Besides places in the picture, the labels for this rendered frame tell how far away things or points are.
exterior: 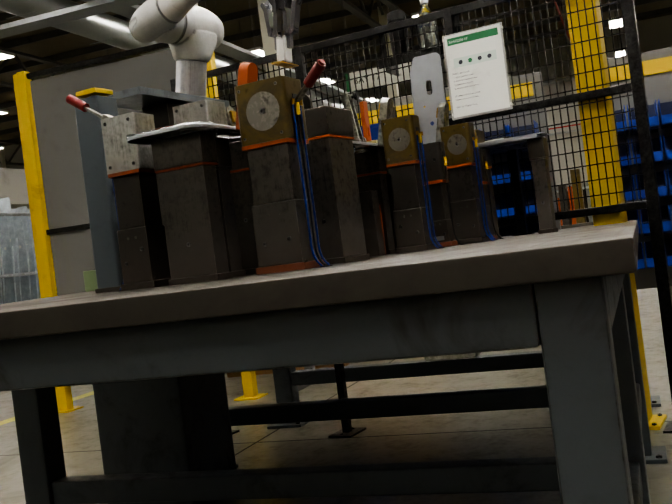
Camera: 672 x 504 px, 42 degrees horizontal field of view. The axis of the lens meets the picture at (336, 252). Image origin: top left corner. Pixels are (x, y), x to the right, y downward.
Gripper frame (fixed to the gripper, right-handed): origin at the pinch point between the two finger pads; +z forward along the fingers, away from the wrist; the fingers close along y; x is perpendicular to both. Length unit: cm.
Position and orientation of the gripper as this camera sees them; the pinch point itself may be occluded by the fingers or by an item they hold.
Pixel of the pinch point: (284, 49)
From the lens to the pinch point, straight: 244.6
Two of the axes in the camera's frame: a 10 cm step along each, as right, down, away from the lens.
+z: 0.5, 10.0, 0.2
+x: 5.5, -0.5, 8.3
